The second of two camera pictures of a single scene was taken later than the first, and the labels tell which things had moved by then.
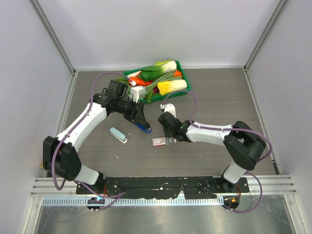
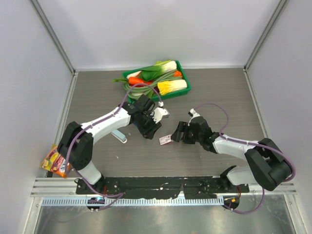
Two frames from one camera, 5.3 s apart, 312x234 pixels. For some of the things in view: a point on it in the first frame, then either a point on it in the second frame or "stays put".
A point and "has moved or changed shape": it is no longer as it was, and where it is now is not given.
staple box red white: x=159 y=141 has moved or changed shape
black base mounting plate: x=164 y=187 stays put
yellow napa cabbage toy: x=165 y=87 stays put
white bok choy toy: x=166 y=65 stays put
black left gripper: x=136 y=115 to x=149 y=132
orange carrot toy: x=139 y=81 stays put
